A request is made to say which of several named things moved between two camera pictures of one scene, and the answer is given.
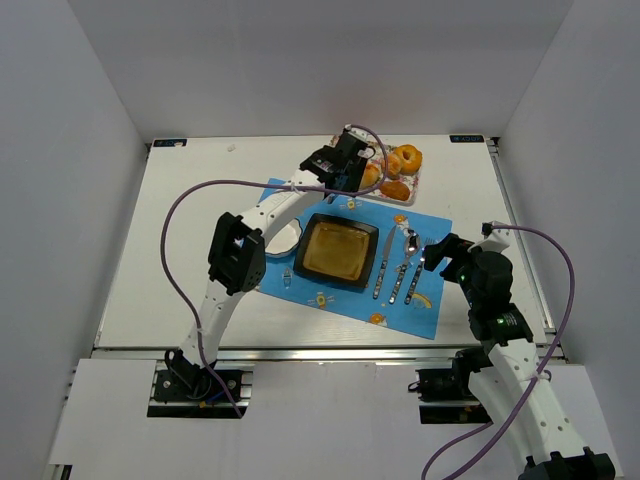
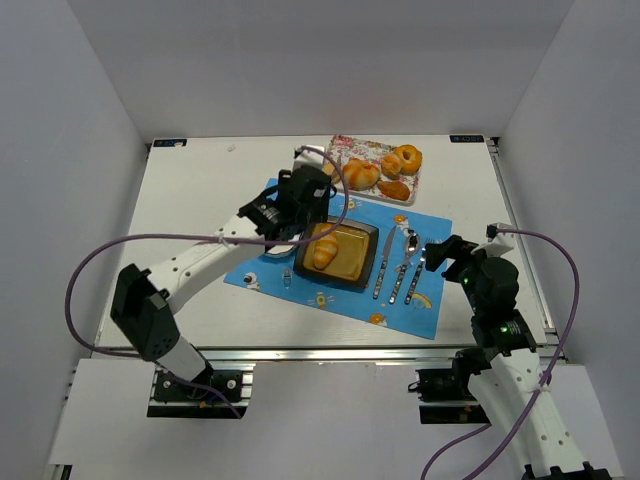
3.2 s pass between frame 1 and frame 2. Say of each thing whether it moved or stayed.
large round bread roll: stayed
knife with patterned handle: stayed
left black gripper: moved
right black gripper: stayed
